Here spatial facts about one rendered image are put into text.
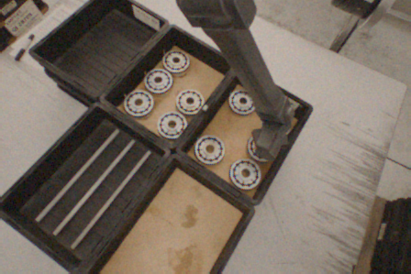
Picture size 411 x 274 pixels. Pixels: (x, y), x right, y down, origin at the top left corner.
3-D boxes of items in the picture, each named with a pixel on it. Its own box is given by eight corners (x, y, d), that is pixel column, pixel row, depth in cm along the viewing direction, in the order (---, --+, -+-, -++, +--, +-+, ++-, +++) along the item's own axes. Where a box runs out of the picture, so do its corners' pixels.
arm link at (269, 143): (293, 104, 69) (261, 98, 74) (275, 141, 65) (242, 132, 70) (298, 130, 78) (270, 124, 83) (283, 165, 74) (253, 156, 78)
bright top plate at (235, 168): (239, 153, 94) (239, 152, 93) (265, 169, 92) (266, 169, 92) (224, 178, 90) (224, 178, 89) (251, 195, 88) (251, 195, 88)
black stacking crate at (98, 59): (115, 8, 119) (107, -15, 109) (172, 43, 114) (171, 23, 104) (43, 71, 105) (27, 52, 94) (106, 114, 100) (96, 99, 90)
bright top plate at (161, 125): (172, 106, 98) (172, 105, 98) (193, 125, 96) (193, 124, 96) (150, 126, 95) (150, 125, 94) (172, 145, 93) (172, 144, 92)
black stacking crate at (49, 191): (106, 115, 100) (97, 101, 90) (173, 161, 95) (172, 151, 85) (15, 213, 86) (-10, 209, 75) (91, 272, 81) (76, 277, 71)
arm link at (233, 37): (245, -33, 38) (184, -28, 44) (228, 1, 36) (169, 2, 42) (299, 109, 72) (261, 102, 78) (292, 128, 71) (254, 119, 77)
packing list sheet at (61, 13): (59, 3, 132) (58, 2, 131) (101, 25, 129) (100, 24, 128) (5, 51, 119) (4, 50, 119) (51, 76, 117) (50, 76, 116)
